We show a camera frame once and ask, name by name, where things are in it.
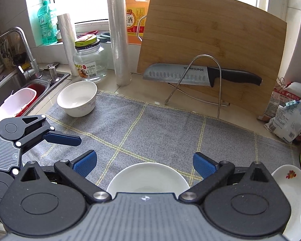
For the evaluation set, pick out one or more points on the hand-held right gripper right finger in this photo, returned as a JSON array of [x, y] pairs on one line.
[[204, 164]]

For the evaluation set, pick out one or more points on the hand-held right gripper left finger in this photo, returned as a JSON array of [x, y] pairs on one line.
[[85, 164]]

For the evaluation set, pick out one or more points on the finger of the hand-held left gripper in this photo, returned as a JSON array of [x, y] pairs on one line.
[[62, 139]]

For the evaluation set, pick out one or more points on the white bowl with pink flower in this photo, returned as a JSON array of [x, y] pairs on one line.
[[148, 178], [76, 100]]

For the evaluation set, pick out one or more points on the white plate with fruit print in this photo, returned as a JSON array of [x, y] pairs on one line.
[[294, 198]]

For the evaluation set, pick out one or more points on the grey checked dish towel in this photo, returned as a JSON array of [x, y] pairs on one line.
[[165, 130]]

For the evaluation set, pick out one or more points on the red plastic basin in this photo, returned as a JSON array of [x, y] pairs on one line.
[[39, 89]]

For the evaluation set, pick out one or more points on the stainless steel sink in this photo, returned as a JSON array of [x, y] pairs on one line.
[[61, 76]]

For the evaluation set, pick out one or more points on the metal sink soap dispenser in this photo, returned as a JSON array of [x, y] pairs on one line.
[[52, 74]]

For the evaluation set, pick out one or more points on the glass jar with green lid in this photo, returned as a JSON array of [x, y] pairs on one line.
[[90, 65]]

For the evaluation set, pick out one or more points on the white printed food bag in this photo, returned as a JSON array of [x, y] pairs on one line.
[[286, 123]]

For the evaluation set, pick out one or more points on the metal faucet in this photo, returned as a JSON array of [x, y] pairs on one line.
[[27, 52]]

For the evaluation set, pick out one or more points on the beige printed food bag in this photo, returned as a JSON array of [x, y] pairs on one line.
[[273, 100]]

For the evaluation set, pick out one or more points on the short plastic wrap roll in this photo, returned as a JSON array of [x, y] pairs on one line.
[[67, 42]]

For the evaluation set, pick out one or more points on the blue binder clip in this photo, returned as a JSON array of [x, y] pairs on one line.
[[291, 104]]

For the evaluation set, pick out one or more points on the red flat object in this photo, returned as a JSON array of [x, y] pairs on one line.
[[90, 32]]

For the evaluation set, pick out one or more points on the tall plastic wrap roll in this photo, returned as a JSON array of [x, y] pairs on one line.
[[119, 42]]

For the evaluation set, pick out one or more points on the green dish soap bottle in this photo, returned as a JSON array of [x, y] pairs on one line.
[[46, 27]]

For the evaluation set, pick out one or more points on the bamboo cutting board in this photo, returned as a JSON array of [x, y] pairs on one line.
[[203, 30]]

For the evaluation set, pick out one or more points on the window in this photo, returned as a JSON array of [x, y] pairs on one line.
[[85, 0]]

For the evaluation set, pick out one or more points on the yellow cooking wine jug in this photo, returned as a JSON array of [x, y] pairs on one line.
[[134, 17]]

